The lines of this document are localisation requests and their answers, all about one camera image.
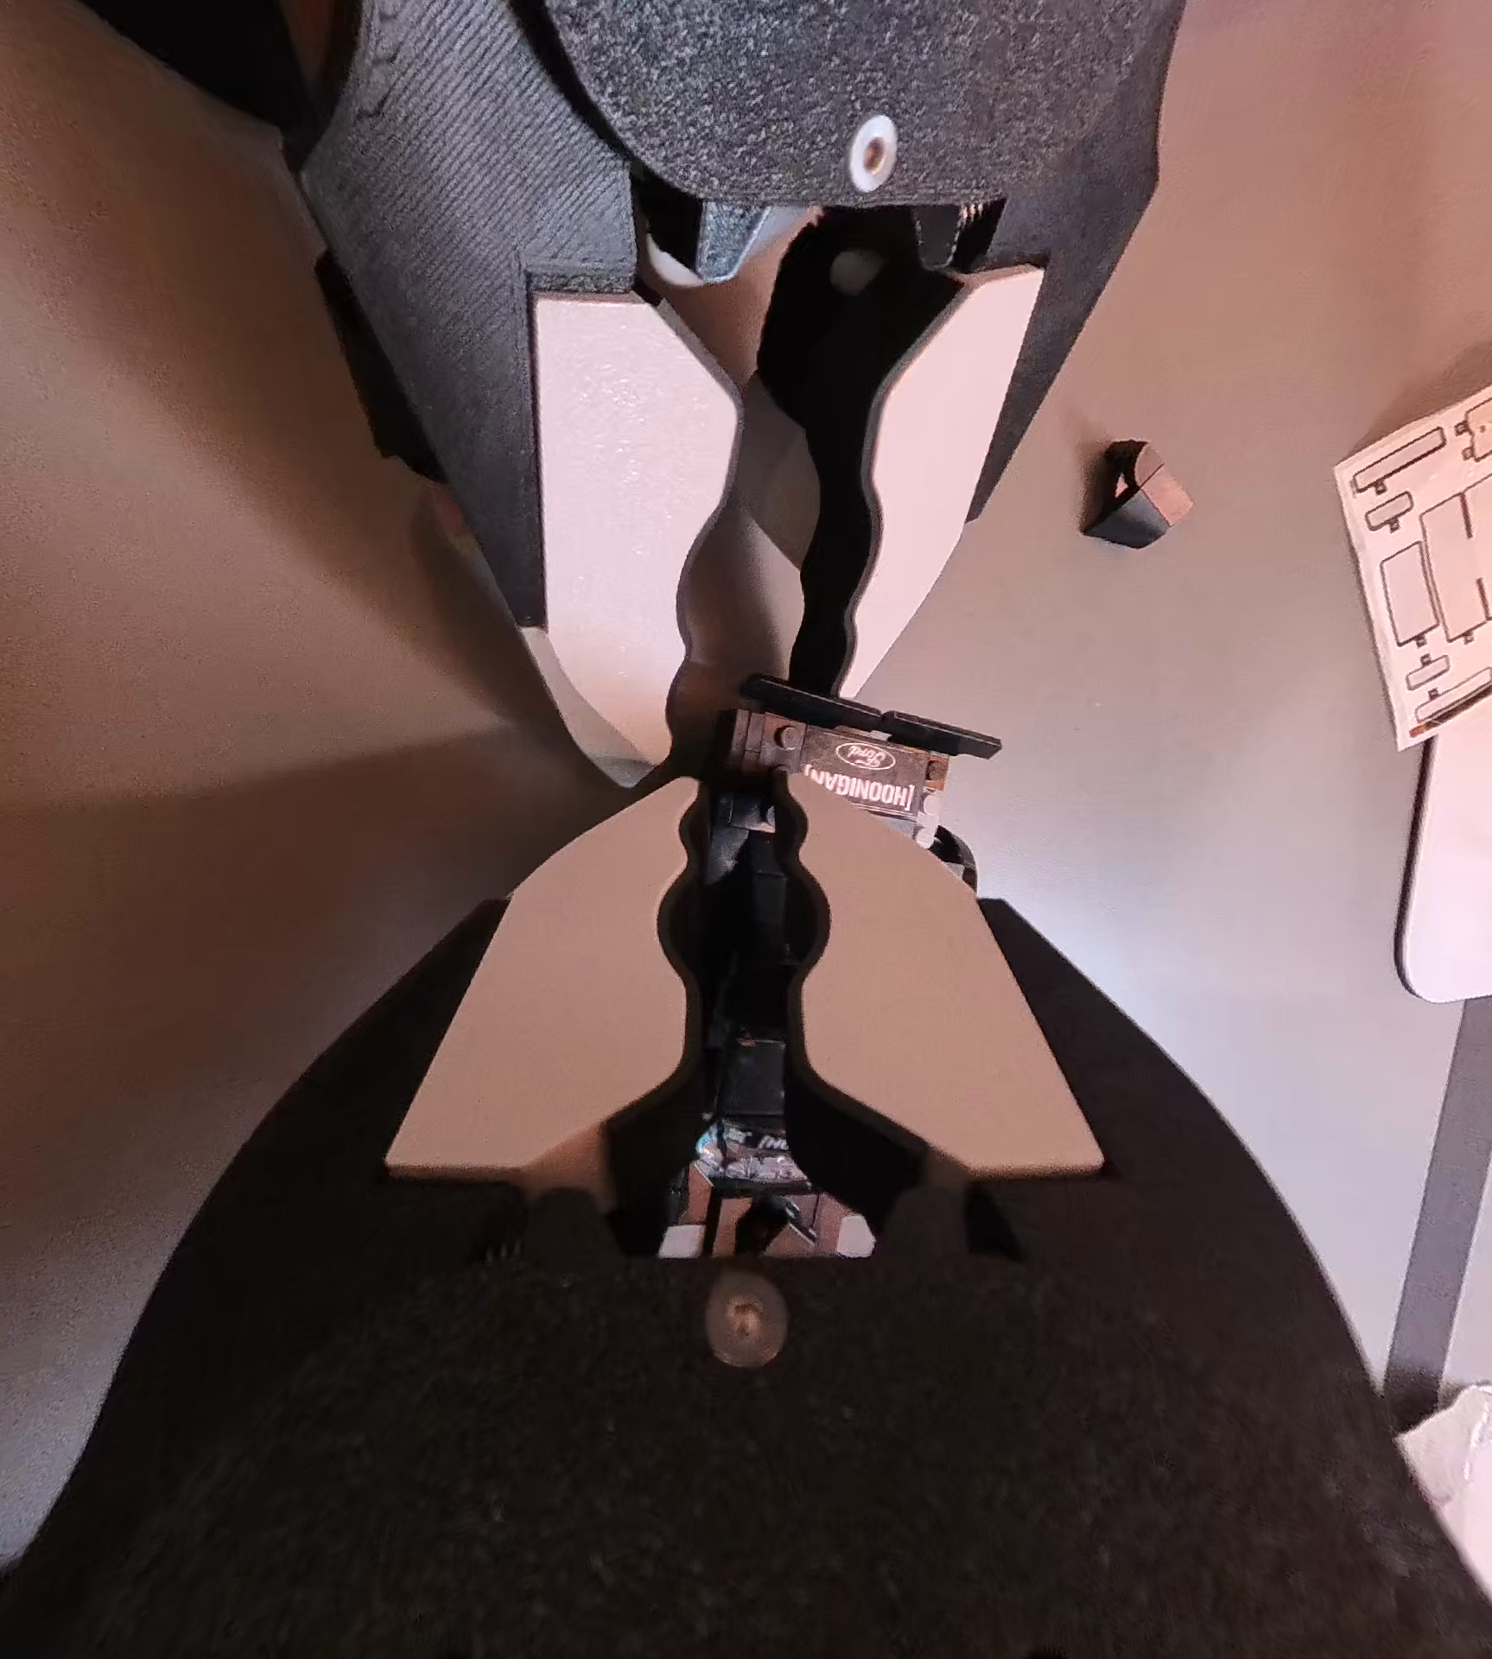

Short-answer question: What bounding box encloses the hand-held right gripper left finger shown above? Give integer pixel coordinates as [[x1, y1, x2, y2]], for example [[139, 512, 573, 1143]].
[[390, 780, 702, 1194]]

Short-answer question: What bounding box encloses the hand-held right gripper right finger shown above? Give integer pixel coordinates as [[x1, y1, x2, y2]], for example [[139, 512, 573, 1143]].
[[785, 780, 1105, 1190]]

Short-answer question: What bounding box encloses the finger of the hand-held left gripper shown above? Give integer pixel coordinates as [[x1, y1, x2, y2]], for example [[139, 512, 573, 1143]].
[[800, 260, 1054, 708], [526, 272, 791, 786]]

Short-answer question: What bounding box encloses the black lego car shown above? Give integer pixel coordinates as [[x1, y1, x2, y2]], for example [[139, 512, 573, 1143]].
[[664, 675, 1007, 1264]]

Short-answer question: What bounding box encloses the small black lego brick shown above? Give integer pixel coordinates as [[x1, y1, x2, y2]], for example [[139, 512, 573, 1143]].
[[1080, 441, 1194, 551]]

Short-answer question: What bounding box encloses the white sticker sheet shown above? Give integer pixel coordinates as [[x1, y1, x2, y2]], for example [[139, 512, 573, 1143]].
[[1333, 347, 1492, 752]]

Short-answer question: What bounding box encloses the clear plastic parts bag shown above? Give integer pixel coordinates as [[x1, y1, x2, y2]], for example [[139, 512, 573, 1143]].
[[1393, 1382, 1492, 1622]]

